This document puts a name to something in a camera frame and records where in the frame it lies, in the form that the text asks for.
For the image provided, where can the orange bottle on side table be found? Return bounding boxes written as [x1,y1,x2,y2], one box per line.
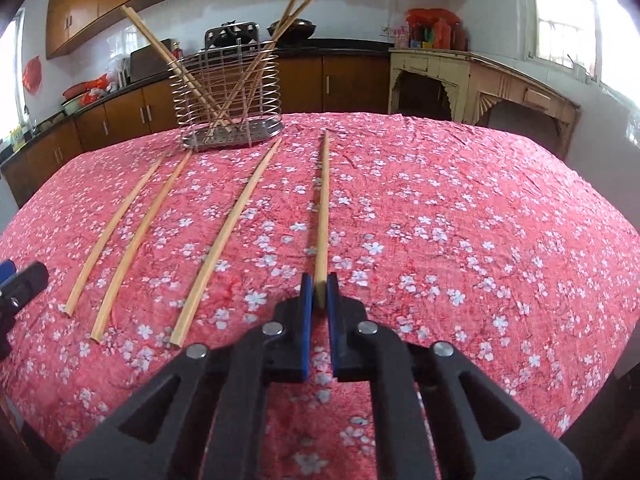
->
[433,18,451,50]

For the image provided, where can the green basin on counter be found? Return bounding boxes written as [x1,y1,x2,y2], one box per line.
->
[62,93,90,116]

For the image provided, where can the lower wooden kitchen cabinets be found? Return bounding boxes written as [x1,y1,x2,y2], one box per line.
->
[0,54,393,208]

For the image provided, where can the red plastic bag on table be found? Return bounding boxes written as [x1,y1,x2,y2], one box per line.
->
[406,8,462,40]

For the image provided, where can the dark wooden cutting board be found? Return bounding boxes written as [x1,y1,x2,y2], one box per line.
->
[129,44,167,84]

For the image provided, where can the red floral tablecloth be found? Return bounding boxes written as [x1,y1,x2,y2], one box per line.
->
[1,113,639,479]

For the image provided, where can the left window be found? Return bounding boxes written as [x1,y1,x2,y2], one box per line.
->
[0,9,24,146]

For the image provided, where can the dark wok right burner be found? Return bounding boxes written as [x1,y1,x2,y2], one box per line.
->
[277,18,316,47]

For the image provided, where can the right window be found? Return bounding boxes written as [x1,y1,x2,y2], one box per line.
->
[534,0,639,104]

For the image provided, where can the red bottle on counter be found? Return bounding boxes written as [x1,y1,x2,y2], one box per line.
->
[172,41,183,58]

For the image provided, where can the red basin on counter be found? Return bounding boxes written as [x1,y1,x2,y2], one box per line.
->
[62,78,108,101]

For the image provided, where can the pink bag on wall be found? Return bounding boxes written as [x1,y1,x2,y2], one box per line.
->
[22,56,42,96]

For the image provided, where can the yellow dish soap bottle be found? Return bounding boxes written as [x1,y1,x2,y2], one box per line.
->
[10,127,26,153]

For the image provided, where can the black wok left burner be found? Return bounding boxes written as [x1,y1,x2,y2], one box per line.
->
[204,21,259,50]

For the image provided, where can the wire metal utensil holder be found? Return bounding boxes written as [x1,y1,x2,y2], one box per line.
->
[168,32,283,151]

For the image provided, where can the cream painted wooden side table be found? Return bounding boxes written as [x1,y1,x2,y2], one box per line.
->
[387,49,580,159]

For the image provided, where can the window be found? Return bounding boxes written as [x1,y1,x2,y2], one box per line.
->
[0,9,24,146]
[534,0,639,104]

